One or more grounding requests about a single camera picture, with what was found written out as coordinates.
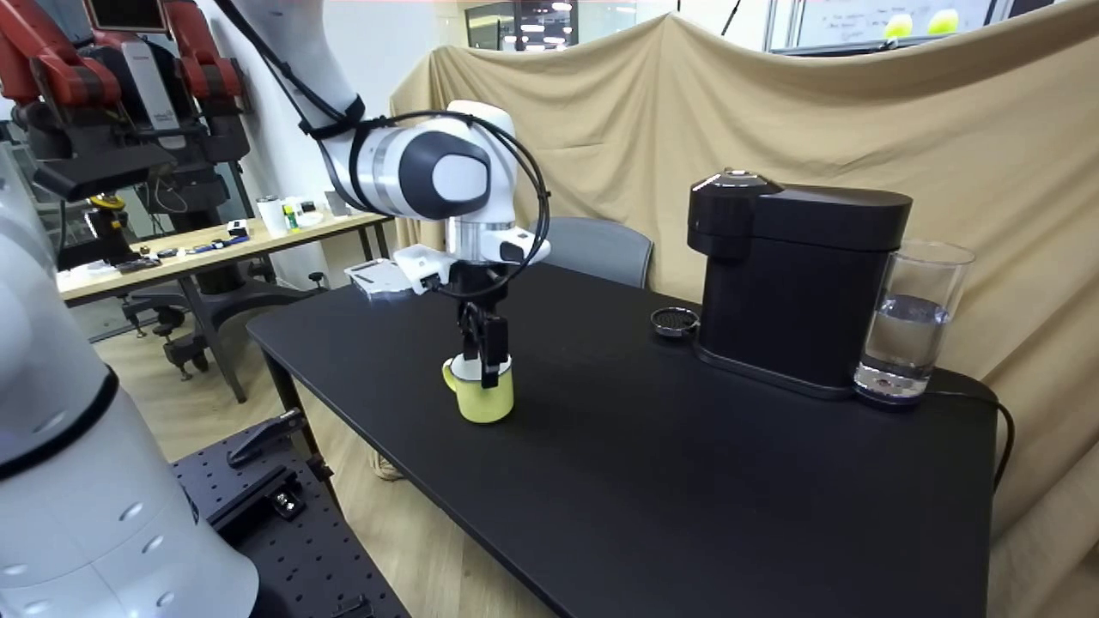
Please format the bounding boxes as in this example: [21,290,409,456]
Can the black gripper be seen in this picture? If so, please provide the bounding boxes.
[449,258,515,391]

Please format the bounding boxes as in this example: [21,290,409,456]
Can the yellow-green cup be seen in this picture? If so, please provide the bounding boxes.
[440,350,519,429]

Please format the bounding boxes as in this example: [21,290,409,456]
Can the small black bowl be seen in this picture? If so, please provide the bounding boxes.
[649,301,703,345]

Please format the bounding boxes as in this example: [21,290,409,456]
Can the grey chair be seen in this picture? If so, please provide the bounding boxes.
[532,217,657,290]

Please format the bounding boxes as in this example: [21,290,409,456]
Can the black table leg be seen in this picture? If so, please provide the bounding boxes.
[256,340,337,484]

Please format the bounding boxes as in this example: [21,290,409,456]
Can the white box on desk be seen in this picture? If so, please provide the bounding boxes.
[255,192,333,239]

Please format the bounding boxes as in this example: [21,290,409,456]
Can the black toggle clamp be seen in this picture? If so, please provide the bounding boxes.
[222,409,310,471]

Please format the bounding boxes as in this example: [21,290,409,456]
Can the black perforated breadboard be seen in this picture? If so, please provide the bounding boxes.
[168,416,412,618]

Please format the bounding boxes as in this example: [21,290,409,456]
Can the wooden desk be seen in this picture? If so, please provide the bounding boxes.
[56,204,395,307]

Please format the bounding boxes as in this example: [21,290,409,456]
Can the black office chair base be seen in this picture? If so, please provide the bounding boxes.
[117,269,310,409]

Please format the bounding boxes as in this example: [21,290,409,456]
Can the black coffee machine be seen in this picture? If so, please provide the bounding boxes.
[683,167,916,400]

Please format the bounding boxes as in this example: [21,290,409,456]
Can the beige cloth backdrop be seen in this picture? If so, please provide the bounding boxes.
[389,0,1099,618]

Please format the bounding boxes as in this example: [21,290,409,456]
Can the yellow and black tool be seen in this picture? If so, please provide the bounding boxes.
[84,187,137,264]

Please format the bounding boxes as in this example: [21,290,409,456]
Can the glass of water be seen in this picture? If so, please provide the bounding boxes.
[849,239,976,412]

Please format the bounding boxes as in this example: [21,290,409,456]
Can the whiteboard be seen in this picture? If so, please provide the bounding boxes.
[764,0,1002,58]

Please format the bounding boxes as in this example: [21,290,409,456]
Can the red and black robot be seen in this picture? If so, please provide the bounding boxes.
[0,0,256,210]

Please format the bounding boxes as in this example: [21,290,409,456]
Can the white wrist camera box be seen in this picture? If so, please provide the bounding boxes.
[346,243,452,305]

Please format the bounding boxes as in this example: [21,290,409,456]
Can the black aluminium rail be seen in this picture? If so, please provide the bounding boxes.
[209,460,317,533]

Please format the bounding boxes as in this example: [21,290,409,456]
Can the black power cord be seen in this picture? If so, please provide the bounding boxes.
[927,375,1019,497]

